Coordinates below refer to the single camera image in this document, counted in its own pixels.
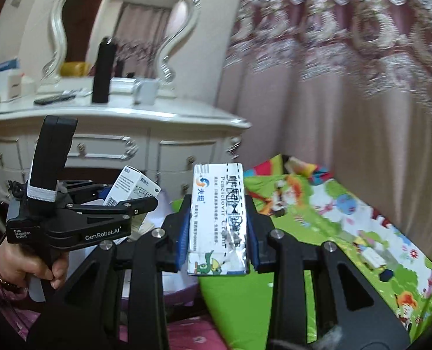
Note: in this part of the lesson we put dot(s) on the grey cup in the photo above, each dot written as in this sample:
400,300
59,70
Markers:
148,91

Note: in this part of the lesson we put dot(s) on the white barcode medicine box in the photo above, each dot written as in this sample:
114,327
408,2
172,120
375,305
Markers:
145,189

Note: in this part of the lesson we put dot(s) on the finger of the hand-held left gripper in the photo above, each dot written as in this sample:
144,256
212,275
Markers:
128,207
81,186

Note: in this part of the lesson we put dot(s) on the white silver medicine box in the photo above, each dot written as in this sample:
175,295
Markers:
216,218

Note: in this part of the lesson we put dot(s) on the pink patterned curtain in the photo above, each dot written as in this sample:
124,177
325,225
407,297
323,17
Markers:
329,116

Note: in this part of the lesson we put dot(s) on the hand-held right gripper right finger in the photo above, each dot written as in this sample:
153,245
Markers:
251,237

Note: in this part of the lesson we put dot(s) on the pink bedding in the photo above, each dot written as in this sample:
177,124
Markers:
197,335

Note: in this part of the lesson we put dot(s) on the blue box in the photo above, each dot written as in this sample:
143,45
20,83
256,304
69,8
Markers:
4,66

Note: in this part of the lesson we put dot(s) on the black phone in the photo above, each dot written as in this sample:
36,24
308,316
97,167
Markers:
53,99

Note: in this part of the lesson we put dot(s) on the small white box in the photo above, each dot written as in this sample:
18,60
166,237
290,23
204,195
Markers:
15,84

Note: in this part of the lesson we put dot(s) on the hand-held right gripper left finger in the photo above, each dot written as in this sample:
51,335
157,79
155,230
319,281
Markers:
184,233

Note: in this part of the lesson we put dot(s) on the colourful cartoon play mat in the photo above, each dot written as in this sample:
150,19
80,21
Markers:
402,262

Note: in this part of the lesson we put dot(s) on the white dressing table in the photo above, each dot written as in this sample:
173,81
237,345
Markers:
128,120

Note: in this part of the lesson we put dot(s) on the person's left hand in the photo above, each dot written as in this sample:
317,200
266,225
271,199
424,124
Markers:
22,262

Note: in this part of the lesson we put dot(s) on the silver-framed mirror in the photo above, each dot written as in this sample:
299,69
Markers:
88,25

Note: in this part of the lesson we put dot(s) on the tall black bottle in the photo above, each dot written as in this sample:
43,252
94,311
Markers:
103,76

